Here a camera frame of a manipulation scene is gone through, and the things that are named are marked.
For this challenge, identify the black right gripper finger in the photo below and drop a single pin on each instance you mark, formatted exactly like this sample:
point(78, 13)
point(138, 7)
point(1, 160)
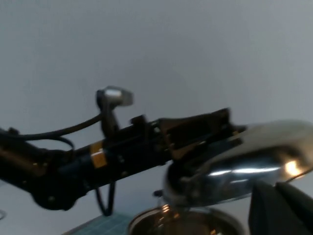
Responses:
point(281, 210)

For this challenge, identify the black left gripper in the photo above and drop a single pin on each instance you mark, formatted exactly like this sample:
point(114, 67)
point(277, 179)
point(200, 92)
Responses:
point(185, 134)

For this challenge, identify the steel pot lid black knob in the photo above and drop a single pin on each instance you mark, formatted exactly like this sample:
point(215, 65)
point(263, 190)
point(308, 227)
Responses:
point(244, 171)

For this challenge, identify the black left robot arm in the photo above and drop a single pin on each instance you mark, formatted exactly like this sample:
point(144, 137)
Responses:
point(61, 176)

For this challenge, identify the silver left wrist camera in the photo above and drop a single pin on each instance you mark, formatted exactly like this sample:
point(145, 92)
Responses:
point(115, 98)

